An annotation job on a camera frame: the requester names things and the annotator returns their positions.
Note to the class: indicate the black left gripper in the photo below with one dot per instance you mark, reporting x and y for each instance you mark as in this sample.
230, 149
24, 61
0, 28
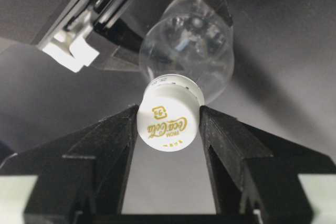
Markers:
75, 33

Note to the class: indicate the white bottle cap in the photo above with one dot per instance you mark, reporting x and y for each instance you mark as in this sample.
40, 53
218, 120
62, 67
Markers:
168, 117

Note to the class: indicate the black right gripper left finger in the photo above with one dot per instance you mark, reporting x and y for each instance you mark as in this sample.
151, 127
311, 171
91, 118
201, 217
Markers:
82, 172

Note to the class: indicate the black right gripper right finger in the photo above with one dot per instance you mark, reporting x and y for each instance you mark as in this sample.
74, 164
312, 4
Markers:
265, 178

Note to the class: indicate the clear plastic bottle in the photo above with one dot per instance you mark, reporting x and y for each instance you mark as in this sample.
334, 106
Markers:
190, 39

